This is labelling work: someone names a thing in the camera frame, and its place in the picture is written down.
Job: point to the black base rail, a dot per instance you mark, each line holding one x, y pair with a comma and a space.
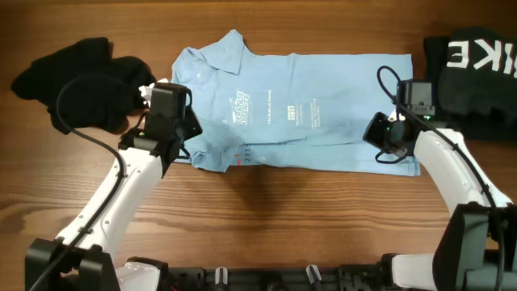
342, 278

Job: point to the folded black shirt white letters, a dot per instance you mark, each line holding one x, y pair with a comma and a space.
473, 73

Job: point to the crumpled black garment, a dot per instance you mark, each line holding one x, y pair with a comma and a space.
84, 86

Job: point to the light blue t-shirt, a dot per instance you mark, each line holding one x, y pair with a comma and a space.
307, 111

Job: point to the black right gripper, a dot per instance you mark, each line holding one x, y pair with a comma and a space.
372, 134

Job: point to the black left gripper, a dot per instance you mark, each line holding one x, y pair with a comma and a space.
194, 128

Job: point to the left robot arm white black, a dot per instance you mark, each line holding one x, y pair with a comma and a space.
81, 256

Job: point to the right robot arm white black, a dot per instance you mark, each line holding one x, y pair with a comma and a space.
477, 250

